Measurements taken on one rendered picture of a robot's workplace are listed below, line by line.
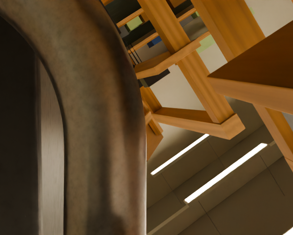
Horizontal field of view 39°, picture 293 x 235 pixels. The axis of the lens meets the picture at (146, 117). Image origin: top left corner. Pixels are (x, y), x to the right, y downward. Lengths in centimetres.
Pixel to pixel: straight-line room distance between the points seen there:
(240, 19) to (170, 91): 848
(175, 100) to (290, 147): 847
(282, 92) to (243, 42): 57
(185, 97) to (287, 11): 332
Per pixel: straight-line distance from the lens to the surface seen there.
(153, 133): 447
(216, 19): 101
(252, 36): 103
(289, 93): 45
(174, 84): 950
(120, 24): 872
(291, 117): 59
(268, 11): 1058
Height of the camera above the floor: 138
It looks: 9 degrees up
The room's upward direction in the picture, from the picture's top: 147 degrees clockwise
